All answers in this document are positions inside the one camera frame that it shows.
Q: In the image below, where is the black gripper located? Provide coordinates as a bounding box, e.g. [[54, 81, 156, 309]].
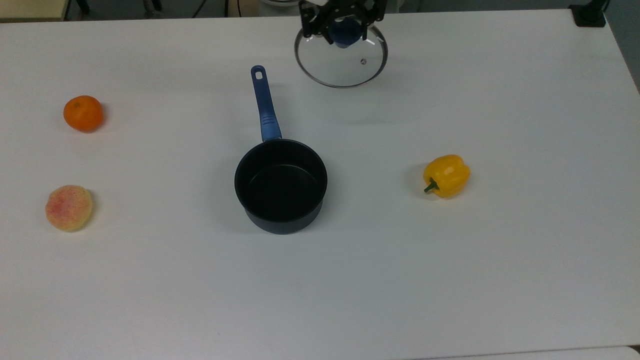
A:
[[298, 0, 387, 46]]

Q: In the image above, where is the glass lid with blue knob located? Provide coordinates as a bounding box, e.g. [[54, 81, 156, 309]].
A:
[[293, 17, 389, 89]]

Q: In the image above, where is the yellow bell pepper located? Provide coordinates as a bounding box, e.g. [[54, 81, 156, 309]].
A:
[[423, 154, 471, 199]]

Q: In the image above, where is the black table clamp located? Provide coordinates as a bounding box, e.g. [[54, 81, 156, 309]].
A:
[[569, 0, 610, 28]]

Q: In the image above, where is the orange mandarin fruit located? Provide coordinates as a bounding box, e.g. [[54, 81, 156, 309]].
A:
[[63, 95, 105, 133]]

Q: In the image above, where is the light wooden furniture board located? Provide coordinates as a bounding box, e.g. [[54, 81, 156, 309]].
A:
[[0, 0, 70, 22]]

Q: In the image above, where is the pink yellow peach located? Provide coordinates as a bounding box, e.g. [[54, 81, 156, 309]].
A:
[[45, 184, 94, 232]]

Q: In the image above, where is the black saucepan with blue handle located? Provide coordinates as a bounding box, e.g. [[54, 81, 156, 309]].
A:
[[234, 65, 329, 235]]

